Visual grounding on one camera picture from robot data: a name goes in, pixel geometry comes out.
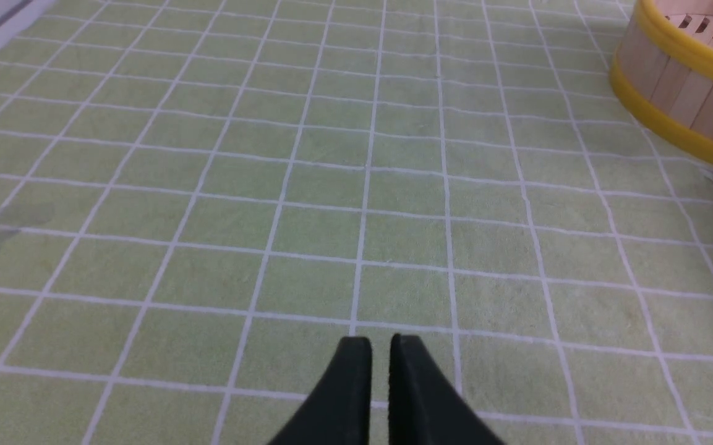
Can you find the bamboo steamer basket yellow rim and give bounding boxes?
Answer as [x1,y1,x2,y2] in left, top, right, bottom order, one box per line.
[608,1,713,164]

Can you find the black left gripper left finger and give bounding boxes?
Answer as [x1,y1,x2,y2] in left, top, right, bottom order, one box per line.
[269,336,372,444]

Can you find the green checkered tablecloth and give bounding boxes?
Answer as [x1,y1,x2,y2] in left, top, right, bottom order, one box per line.
[0,1,713,444]

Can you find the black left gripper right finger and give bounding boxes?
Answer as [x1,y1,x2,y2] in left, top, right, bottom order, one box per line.
[388,333,504,444]

